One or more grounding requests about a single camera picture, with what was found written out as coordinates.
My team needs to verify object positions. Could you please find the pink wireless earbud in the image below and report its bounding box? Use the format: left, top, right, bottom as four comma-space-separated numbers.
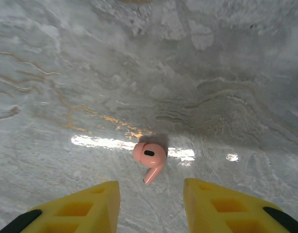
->
132, 142, 168, 186

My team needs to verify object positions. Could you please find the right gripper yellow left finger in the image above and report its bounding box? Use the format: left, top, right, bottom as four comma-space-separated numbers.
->
0, 180, 122, 233

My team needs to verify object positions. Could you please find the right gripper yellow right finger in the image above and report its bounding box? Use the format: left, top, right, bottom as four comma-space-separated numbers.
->
183, 178, 298, 233

